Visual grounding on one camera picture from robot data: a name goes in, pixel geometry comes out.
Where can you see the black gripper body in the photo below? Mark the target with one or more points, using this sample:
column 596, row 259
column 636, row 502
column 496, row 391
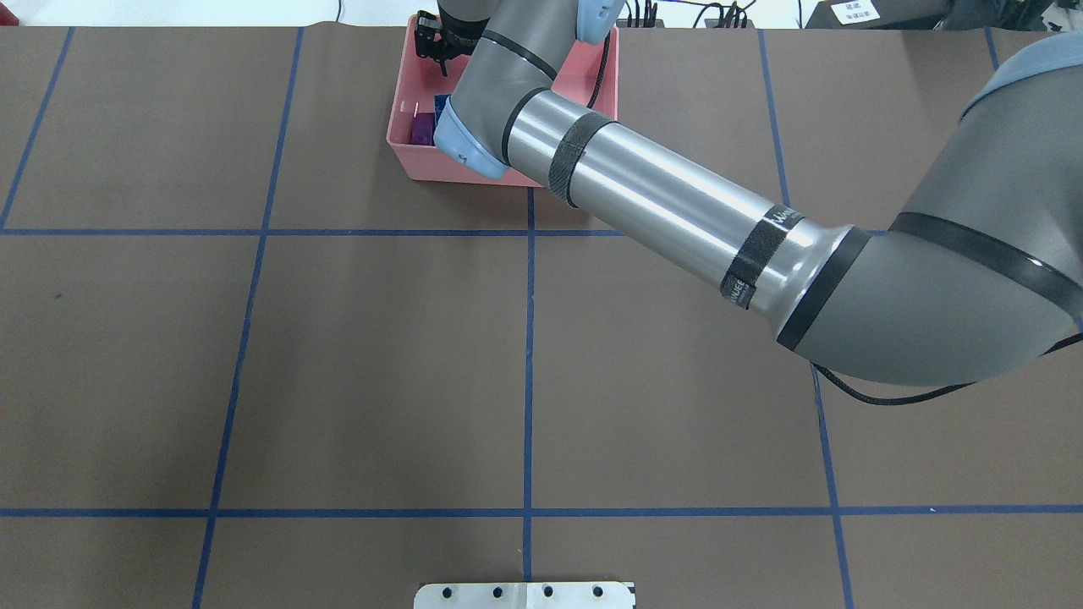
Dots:
column 434, row 45

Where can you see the purple toy block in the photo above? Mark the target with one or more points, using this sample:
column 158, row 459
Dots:
column 423, row 129

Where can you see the small blue toy block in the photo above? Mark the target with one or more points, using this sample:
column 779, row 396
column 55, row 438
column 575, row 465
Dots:
column 440, row 102

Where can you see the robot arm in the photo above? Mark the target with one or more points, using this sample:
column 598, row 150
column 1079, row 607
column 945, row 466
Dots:
column 979, row 274

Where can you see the pink plastic box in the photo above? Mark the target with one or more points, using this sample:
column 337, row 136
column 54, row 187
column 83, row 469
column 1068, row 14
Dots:
column 421, row 81

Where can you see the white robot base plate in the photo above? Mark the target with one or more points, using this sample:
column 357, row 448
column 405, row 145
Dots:
column 574, row 594

